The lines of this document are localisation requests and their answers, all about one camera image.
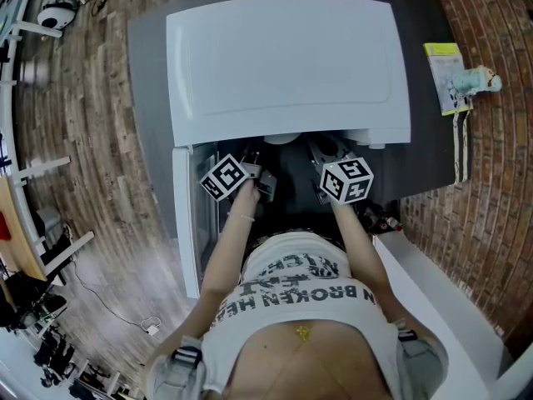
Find wooden desk with white legs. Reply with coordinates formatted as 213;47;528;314
0;155;97;283

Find glass-topped table white legs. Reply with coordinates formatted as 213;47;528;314
0;0;72;88

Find pale teal plush toy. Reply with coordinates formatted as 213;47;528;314
451;64;503;98

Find white low platform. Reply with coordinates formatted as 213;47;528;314
371;230;533;400

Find gray harness shoulder strap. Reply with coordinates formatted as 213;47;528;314
393;317;451;400
145;334;208;400

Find gold pendant necklace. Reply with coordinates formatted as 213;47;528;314
266;325;355;400

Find black table with white legs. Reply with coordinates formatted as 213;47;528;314
126;0;475;242

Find white microwave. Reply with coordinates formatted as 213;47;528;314
166;0;414;302

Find person's torso in white shirt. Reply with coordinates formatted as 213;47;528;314
201;231;403;400

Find yellow-green booklet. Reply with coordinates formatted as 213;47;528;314
422;41;474;118

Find person's right forearm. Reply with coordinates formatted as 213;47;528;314
330;199;397;325

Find person's black shorts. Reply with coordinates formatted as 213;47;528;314
248;212;347;250

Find white charger with cable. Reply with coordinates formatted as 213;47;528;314
72;259;164;338

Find white panda-faced round device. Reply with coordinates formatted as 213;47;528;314
36;0;82;31

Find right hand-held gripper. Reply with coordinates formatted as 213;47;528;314
307;137;375;207

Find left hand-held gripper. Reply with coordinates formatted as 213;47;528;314
199;146;279;204

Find white patterned strap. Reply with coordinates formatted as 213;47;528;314
451;107;472;185

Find person's left forearm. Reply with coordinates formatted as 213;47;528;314
182;178;262;342

